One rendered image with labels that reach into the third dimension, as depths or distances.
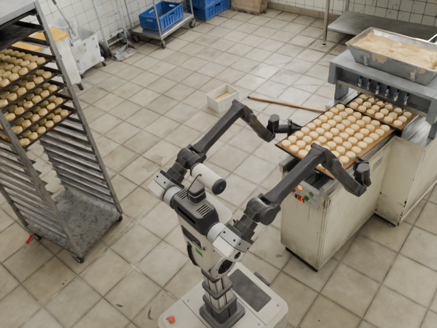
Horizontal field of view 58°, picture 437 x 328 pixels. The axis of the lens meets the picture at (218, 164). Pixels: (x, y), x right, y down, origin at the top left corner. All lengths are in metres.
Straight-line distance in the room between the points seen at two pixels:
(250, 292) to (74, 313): 1.25
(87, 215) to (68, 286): 0.57
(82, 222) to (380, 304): 2.24
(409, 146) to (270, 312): 1.32
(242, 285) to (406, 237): 1.33
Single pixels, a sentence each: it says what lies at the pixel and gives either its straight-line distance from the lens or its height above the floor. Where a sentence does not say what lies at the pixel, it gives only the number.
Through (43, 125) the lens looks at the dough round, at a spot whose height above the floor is 1.13.
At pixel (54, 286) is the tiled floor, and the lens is 3.24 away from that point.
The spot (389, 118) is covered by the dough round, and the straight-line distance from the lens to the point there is 2.70.
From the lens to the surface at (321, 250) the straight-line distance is 2.66.
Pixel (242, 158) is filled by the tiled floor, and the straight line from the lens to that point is 3.70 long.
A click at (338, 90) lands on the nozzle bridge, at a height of 0.92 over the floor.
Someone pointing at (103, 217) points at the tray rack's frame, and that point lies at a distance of 3.28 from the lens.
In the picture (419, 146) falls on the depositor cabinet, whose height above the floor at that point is 0.84.
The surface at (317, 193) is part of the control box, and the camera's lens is 2.25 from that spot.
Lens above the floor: 2.48
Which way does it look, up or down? 43 degrees down
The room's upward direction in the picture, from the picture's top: 7 degrees counter-clockwise
